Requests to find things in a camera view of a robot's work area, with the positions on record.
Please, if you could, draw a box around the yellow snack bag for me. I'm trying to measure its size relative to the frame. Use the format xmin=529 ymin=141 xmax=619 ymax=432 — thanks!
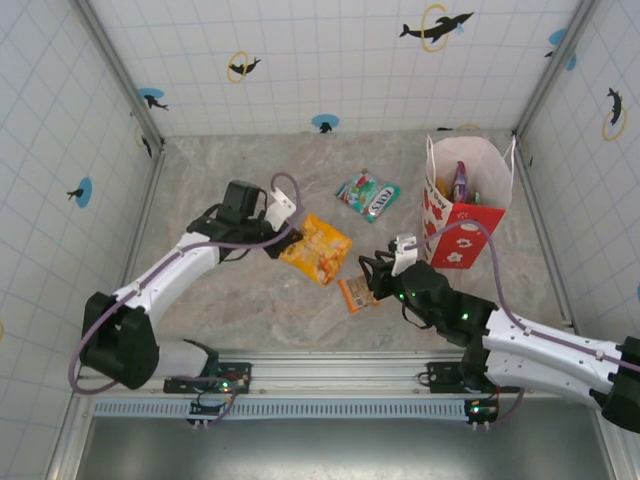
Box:
xmin=277 ymin=213 xmax=353 ymax=287

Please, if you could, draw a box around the small orange snack pack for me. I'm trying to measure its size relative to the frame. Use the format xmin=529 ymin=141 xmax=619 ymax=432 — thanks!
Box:
xmin=337 ymin=276 xmax=381 ymax=315

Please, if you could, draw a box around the white red paper bag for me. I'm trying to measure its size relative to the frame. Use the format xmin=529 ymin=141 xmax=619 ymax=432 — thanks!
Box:
xmin=418 ymin=133 xmax=517 ymax=270

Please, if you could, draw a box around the teal Fox's candy bag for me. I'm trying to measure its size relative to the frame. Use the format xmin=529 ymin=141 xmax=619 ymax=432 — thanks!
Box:
xmin=334 ymin=169 xmax=402 ymax=224

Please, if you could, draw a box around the purple Fox's candy bag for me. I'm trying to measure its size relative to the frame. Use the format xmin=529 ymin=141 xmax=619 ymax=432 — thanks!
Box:
xmin=451 ymin=160 xmax=472 ymax=202

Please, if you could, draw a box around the dolphin blue disc sticker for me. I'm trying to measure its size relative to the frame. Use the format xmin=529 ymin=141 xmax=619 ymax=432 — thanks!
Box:
xmin=138 ymin=87 xmax=170 ymax=112
xmin=311 ymin=113 xmax=341 ymax=135
xmin=66 ymin=177 xmax=94 ymax=209
xmin=544 ymin=28 xmax=578 ymax=71

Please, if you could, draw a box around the grey metal panel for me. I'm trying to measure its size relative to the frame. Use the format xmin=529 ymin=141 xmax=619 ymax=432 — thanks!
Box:
xmin=74 ymin=415 xmax=619 ymax=480

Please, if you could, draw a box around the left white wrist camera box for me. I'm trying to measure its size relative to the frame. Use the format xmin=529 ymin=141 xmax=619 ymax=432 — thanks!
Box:
xmin=264 ymin=187 xmax=300 ymax=232

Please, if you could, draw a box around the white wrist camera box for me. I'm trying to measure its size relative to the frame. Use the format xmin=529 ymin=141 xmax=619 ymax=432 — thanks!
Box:
xmin=388 ymin=233 xmax=419 ymax=278
xmin=264 ymin=187 xmax=300 ymax=232

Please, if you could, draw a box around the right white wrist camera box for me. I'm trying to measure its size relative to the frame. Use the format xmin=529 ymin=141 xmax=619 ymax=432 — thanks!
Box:
xmin=388 ymin=233 xmax=419 ymax=278

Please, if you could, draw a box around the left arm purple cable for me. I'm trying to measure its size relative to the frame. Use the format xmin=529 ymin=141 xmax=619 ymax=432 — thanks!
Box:
xmin=68 ymin=172 xmax=305 ymax=426

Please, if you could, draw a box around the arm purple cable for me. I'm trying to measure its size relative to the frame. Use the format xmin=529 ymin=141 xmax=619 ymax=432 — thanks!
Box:
xmin=405 ymin=219 xmax=640 ymax=426
xmin=68 ymin=172 xmax=305 ymax=426

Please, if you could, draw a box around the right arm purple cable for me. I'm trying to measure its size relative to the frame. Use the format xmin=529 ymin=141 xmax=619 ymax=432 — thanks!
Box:
xmin=405 ymin=219 xmax=640 ymax=426

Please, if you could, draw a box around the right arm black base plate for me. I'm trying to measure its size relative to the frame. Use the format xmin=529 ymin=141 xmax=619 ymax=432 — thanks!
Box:
xmin=427 ymin=360 xmax=520 ymax=394

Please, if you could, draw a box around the aluminium table side rail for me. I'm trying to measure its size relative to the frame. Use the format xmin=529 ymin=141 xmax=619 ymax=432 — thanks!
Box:
xmin=510 ymin=133 xmax=587 ymax=357
xmin=102 ymin=148 xmax=167 ymax=357

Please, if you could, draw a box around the aluminium mounting rail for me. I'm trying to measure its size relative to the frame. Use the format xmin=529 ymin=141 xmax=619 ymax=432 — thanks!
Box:
xmin=73 ymin=349 xmax=621 ymax=400

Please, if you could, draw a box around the white slotted cable duct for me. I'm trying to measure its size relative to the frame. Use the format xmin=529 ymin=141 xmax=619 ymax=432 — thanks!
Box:
xmin=92 ymin=399 xmax=474 ymax=420

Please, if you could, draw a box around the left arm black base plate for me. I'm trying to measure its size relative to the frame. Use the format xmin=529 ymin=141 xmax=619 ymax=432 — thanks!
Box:
xmin=163 ymin=362 xmax=253 ymax=395

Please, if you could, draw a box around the aluminium frame post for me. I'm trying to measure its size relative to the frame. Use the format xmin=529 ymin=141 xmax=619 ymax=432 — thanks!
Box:
xmin=513 ymin=0 xmax=600 ymax=144
xmin=68 ymin=0 xmax=167 ymax=154

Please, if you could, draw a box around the large dolphin yellow ring sticker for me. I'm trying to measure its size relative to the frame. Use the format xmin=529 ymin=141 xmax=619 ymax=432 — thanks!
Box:
xmin=398 ymin=3 xmax=475 ymax=54

